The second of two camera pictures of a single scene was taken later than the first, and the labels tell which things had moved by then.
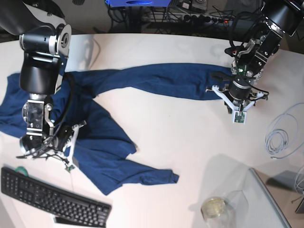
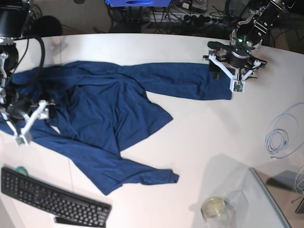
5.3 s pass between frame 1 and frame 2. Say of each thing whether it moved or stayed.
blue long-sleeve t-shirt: moved
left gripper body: moved
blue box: stayed
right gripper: moved
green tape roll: stayed
